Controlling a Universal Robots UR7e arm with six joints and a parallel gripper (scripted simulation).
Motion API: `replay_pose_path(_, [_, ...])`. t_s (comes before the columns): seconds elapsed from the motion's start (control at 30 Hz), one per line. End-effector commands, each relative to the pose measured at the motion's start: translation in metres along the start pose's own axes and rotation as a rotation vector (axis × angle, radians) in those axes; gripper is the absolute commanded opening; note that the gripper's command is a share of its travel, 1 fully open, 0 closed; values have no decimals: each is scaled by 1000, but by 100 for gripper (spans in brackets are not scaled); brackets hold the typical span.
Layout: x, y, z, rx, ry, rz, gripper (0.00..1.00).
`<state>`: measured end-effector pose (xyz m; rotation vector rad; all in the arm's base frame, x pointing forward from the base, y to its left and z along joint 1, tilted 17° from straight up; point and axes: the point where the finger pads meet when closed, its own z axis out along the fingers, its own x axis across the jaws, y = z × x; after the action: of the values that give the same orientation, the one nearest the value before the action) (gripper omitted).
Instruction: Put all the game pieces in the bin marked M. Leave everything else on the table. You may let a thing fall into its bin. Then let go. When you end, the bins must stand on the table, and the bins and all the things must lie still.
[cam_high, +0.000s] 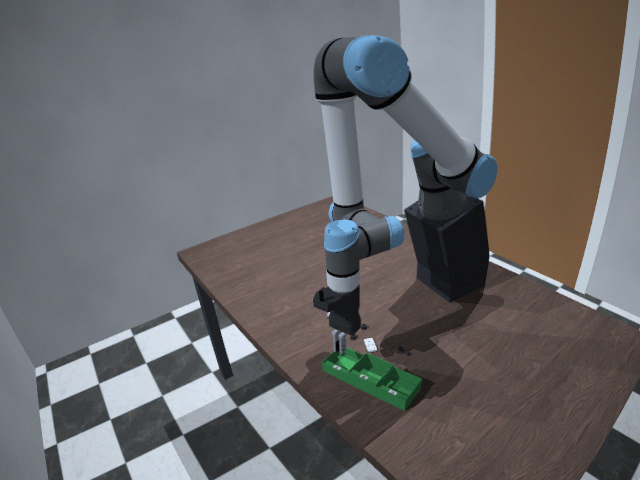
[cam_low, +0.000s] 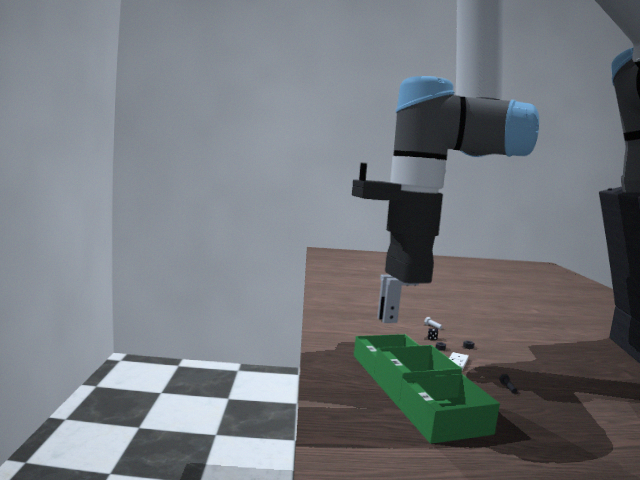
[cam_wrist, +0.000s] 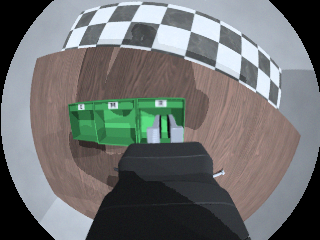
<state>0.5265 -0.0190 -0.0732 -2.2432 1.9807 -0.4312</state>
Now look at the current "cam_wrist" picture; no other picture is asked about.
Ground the green divided tray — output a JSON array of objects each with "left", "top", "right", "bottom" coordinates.
[{"left": 68, "top": 98, "right": 185, "bottom": 146}]

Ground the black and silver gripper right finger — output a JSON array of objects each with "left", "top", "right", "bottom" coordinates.
[{"left": 167, "top": 115, "right": 183, "bottom": 143}]

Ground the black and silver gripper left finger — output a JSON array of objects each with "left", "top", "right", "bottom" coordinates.
[{"left": 146, "top": 115, "right": 162, "bottom": 143}]

